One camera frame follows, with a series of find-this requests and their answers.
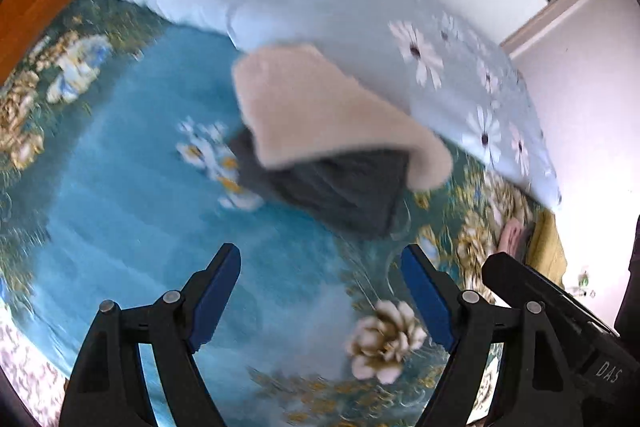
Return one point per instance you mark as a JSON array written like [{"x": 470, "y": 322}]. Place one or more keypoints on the pink folded garment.
[{"x": 514, "y": 239}]

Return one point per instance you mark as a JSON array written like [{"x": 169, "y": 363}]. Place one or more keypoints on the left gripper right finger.
[{"x": 534, "y": 386}]

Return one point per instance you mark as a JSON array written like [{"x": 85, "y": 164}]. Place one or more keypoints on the dark grey folded garment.
[{"x": 356, "y": 194}]

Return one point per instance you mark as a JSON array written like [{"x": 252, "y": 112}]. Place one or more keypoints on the light blue daisy quilt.
[{"x": 418, "y": 54}]

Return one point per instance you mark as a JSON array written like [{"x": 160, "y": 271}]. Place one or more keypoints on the beige fuzzy cartoon sweater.
[{"x": 300, "y": 106}]

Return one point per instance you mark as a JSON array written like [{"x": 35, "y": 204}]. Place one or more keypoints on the teal floral bed blanket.
[{"x": 117, "y": 182}]

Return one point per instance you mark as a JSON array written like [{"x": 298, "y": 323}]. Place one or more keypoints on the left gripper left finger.
[{"x": 107, "y": 386}]

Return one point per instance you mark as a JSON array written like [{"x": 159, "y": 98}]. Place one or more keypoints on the olive yellow knitted garment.
[{"x": 545, "y": 251}]

